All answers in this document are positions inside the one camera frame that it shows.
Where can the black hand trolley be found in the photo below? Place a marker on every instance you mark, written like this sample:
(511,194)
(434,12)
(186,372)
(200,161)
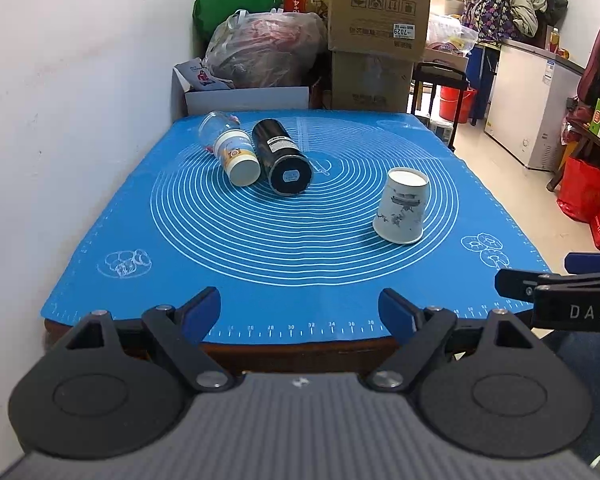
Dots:
(440,73)

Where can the orange drink bottle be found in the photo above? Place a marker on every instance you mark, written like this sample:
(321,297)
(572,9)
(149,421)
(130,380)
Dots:
(555,39)

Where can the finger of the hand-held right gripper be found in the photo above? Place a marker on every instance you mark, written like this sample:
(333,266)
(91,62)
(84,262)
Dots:
(522,284)
(590,261)

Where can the white chest freezer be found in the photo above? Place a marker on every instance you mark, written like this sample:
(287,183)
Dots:
(525,102)

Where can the clear bottle with white label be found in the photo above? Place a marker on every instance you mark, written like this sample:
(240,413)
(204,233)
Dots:
(237,152)

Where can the blue silicone baking mat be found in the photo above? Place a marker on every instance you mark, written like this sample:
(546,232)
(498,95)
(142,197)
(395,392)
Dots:
(305,245)

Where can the floral cloth bag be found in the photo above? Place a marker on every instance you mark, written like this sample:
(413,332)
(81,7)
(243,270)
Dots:
(490,17)

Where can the clear bag of red things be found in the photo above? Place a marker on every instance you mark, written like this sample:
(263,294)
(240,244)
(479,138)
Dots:
(270,50)

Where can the clear bag of white things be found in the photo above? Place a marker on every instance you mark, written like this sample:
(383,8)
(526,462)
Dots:
(450,32)

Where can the person's dark trouser leg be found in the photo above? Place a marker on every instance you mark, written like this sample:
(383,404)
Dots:
(585,375)

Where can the large printed cardboard box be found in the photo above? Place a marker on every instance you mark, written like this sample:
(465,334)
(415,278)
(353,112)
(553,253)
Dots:
(377,10)

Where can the plain cardboard box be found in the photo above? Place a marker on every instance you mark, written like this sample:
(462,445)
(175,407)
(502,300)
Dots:
(370,82)

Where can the white paper cup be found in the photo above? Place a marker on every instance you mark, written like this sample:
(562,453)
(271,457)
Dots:
(400,205)

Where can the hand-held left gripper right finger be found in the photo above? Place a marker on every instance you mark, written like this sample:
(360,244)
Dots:
(396,312)

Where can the white open carton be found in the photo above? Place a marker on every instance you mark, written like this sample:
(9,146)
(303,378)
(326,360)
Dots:
(250,101)

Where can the red packet box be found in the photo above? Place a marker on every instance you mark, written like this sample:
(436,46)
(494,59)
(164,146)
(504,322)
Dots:
(302,4)

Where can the dark wooden side table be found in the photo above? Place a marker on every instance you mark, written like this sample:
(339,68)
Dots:
(587,135)

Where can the red bucket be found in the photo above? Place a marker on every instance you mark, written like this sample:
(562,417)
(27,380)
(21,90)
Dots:
(452,105)

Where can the black cylindrical bottle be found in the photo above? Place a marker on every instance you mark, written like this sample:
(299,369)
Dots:
(280,155)

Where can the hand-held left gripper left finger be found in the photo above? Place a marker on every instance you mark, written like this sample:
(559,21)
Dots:
(204,311)

